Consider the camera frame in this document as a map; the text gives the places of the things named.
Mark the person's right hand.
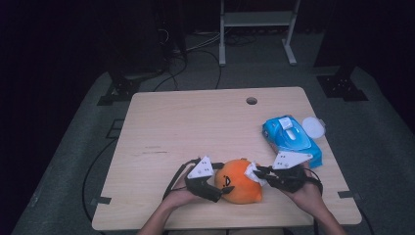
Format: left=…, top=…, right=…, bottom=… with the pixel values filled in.
left=286, top=162, right=325, bottom=218

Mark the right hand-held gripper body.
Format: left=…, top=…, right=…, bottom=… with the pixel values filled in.
left=266, top=151, right=314, bottom=194

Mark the left hand-held gripper black cable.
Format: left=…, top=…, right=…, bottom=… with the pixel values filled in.
left=161, top=158, right=201, bottom=201

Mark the black stand base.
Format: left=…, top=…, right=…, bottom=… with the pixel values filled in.
left=96, top=69, right=164, bottom=107
left=315, top=64, right=370, bottom=103

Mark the black tape strip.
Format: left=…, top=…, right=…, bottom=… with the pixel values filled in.
left=90, top=196, right=113, bottom=206
left=337, top=190, right=363, bottom=201

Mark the person's left hand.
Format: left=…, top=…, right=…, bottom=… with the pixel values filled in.
left=161, top=175, right=201, bottom=213

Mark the white metal stand frame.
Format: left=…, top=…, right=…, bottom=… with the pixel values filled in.
left=218, top=0, right=301, bottom=68

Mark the blue wet wipe pack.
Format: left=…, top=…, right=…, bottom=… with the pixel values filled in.
left=261, top=114, right=327, bottom=169

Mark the bundle of floor cables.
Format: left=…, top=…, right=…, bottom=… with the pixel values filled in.
left=153, top=28, right=258, bottom=93

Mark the orange plush toy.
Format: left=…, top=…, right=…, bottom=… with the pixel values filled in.
left=212, top=158, right=264, bottom=206

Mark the white wet wipe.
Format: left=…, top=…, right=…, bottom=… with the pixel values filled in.
left=243, top=162, right=269, bottom=188

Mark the long black floor cable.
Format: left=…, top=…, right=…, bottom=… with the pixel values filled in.
left=81, top=138, right=117, bottom=223

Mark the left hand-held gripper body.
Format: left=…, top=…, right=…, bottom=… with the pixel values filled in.
left=183, top=155, right=223, bottom=204

